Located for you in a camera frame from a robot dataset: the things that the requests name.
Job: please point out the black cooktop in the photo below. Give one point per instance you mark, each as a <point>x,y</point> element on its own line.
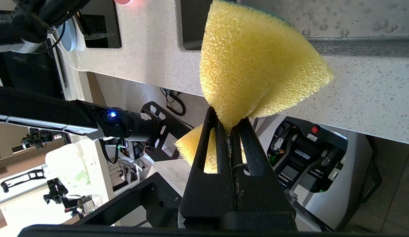
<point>102,23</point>

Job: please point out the round grey disc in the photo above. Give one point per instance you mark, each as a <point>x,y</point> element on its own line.
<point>68,38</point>

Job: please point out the grey robot base chassis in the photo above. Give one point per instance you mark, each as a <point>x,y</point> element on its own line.
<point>352,171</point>

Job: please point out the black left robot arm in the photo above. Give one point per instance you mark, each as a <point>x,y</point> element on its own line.
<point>43,108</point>

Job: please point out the stainless steel sink basin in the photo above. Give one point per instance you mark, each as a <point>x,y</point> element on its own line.
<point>191,23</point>

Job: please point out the white robot torso panel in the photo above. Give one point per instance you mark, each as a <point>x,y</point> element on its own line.
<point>171,171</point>

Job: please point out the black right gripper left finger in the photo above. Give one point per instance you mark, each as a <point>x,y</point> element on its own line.
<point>207,197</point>

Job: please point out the white plastic bag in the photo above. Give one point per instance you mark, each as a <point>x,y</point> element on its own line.
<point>64,164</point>

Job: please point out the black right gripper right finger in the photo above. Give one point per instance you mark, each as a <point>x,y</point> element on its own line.
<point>263,197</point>

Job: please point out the black perforated robot bracket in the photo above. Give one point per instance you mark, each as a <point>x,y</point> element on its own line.
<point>168,123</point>

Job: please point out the pink round plate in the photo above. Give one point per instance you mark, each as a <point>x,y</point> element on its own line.
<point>122,1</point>

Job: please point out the yellow and green sponge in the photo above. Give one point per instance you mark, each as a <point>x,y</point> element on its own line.
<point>254,59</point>

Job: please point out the white framed black appliance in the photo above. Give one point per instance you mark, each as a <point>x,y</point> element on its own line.
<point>26,72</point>

